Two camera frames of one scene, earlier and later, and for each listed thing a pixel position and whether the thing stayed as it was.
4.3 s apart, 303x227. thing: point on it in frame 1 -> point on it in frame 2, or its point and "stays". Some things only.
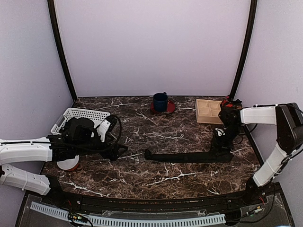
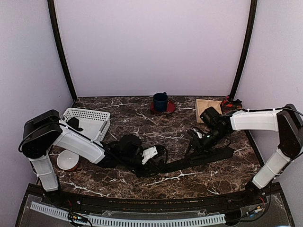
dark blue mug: x=160 y=100 stays
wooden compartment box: x=208 y=111 stays
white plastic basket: x=96 y=117 stays
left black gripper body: x=105 y=152 -> x=139 y=173
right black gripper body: x=225 y=143 -> x=206 y=144
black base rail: x=260 y=201 stays
